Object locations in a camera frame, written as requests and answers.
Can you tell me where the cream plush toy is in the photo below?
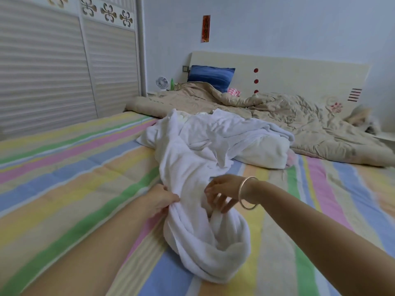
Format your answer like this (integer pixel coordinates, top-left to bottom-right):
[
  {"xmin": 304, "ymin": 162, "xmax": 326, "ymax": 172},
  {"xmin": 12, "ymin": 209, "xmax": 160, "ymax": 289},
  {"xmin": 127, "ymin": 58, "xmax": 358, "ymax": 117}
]
[{"xmin": 346, "ymin": 106, "xmax": 382, "ymax": 134}]

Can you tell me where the white towel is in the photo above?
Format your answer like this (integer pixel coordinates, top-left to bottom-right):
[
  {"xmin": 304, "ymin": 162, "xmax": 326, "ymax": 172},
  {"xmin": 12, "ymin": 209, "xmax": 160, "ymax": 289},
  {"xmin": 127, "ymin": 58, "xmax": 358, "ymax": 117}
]
[{"xmin": 137, "ymin": 109, "xmax": 296, "ymax": 284}]

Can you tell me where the silver bracelet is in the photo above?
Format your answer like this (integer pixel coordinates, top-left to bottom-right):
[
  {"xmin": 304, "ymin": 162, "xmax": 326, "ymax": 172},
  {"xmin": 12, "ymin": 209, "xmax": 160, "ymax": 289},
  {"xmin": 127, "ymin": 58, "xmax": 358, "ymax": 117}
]
[{"xmin": 238, "ymin": 176, "xmax": 262, "ymax": 211}]

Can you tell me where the white headboard with red dots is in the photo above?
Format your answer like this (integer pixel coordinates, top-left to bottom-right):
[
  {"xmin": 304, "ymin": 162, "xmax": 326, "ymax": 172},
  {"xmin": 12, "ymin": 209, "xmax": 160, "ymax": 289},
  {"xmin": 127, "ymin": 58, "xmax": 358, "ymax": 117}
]
[{"xmin": 187, "ymin": 51, "xmax": 371, "ymax": 115}]

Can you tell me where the person's left forearm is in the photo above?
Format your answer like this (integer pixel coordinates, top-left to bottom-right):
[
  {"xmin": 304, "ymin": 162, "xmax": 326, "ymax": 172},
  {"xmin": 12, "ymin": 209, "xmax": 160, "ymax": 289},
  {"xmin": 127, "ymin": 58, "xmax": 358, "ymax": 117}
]
[{"xmin": 21, "ymin": 200, "xmax": 166, "ymax": 296}]

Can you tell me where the cream fleece blanket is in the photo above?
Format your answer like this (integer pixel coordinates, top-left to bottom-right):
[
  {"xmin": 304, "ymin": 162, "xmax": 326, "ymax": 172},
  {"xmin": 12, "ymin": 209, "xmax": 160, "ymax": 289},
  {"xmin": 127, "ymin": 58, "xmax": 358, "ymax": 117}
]
[{"xmin": 237, "ymin": 135, "xmax": 291, "ymax": 170}]

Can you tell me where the red wall hanging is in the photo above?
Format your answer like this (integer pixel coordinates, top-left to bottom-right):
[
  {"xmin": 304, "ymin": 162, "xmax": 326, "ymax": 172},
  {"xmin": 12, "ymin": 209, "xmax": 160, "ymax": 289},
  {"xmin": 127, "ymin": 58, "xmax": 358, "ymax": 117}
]
[{"xmin": 200, "ymin": 14, "xmax": 211, "ymax": 44}]

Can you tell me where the person's right hand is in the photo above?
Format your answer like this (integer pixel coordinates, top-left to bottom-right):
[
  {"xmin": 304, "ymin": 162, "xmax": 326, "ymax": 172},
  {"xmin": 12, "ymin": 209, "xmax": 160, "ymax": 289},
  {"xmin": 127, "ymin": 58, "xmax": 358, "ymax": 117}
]
[{"xmin": 204, "ymin": 174, "xmax": 257, "ymax": 215}]

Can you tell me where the beige quilt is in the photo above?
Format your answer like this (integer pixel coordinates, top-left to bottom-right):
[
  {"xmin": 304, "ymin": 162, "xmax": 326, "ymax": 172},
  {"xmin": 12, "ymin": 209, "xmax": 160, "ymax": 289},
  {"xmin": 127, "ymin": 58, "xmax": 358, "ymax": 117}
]
[{"xmin": 125, "ymin": 82, "xmax": 395, "ymax": 168}]

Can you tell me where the person's left hand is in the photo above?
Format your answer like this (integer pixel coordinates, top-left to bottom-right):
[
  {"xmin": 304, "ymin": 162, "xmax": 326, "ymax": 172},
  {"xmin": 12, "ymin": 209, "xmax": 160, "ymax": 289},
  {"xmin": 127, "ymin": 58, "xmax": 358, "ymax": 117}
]
[{"xmin": 139, "ymin": 183, "xmax": 181, "ymax": 220}]

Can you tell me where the blue pillow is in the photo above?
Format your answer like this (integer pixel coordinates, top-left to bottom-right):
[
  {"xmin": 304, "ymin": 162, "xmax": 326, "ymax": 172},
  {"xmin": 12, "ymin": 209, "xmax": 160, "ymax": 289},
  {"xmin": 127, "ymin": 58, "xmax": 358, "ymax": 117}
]
[{"xmin": 187, "ymin": 65, "xmax": 237, "ymax": 94}]

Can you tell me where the person's right forearm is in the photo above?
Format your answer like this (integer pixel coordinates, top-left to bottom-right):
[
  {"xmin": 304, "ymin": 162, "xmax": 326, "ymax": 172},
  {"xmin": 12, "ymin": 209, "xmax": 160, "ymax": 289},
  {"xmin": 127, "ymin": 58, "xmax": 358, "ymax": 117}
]
[{"xmin": 247, "ymin": 180, "xmax": 395, "ymax": 296}]

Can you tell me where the white nightstand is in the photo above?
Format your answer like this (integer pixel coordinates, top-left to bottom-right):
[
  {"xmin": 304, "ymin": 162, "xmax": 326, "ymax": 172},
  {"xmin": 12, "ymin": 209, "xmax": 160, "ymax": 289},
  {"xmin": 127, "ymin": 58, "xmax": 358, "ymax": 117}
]
[{"xmin": 373, "ymin": 131, "xmax": 395, "ymax": 146}]

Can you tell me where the striped pastel bed sheet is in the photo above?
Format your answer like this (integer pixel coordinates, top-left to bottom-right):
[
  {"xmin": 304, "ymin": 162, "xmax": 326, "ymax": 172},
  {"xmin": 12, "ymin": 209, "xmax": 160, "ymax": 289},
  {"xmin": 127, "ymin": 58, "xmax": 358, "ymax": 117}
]
[{"xmin": 0, "ymin": 111, "xmax": 395, "ymax": 296}]

